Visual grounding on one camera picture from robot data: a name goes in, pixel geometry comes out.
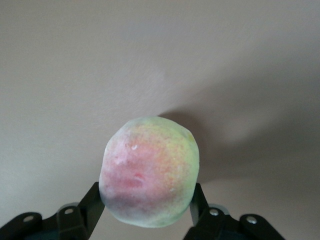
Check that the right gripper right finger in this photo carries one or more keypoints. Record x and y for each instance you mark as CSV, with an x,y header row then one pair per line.
x,y
215,225

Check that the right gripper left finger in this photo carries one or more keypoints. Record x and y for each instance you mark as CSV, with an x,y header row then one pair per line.
x,y
75,222

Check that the pink green peach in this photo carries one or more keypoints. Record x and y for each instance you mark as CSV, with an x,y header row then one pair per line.
x,y
150,172

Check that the brown table cloth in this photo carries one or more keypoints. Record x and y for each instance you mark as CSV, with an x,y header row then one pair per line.
x,y
75,75

